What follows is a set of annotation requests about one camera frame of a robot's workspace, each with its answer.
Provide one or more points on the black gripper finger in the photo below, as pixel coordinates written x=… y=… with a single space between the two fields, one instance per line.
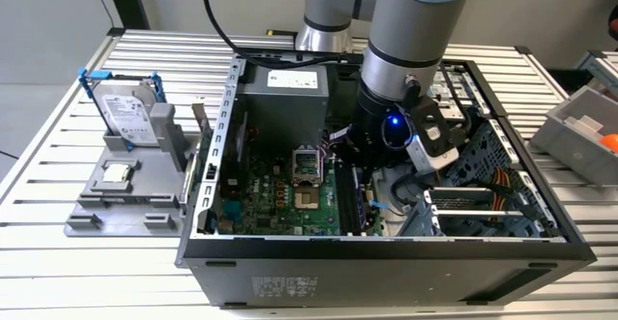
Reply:
x=350 y=146

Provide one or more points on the dark RAM stick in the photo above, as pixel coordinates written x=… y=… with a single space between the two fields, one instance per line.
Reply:
x=360 y=204
x=126 y=200

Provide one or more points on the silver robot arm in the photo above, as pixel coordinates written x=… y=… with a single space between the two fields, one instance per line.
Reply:
x=416 y=27

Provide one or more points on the grey power supply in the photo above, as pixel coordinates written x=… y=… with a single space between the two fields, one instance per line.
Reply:
x=285 y=117

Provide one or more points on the CPU socket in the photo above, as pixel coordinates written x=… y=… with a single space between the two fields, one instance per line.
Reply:
x=308 y=200

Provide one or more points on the grey metal drive cage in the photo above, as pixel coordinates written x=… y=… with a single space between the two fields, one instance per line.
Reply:
x=454 y=77

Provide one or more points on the green motherboard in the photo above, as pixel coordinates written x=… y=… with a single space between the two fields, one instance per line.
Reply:
x=270 y=222

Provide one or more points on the black bar yellow tip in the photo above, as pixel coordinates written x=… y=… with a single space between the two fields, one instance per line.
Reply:
x=282 y=32

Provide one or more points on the metal disk bay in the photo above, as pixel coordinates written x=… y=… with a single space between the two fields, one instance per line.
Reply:
x=478 y=214

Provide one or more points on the black PC case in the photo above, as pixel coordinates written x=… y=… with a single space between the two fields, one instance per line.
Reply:
x=386 y=276

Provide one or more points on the grey plastic bin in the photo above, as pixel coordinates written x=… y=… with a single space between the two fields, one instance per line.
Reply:
x=571 y=153

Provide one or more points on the white block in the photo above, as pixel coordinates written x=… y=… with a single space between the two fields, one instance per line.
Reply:
x=584 y=124

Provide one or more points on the grey parts rack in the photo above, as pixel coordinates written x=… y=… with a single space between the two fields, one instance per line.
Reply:
x=145 y=175

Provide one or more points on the hard disk in blue carrier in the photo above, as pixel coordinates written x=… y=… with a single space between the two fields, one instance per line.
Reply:
x=126 y=113

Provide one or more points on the orange ball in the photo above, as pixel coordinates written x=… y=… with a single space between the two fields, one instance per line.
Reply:
x=609 y=142

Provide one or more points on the silver CPU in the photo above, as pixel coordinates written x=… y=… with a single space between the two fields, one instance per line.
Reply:
x=117 y=173

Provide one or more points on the grey crate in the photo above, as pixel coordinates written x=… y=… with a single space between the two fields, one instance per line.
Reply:
x=604 y=63

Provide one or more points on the dark red object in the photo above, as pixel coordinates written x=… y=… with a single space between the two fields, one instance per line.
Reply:
x=613 y=27

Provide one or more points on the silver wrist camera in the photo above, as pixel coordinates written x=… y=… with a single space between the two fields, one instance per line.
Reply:
x=434 y=157

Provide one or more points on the black post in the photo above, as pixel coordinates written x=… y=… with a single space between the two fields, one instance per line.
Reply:
x=129 y=5

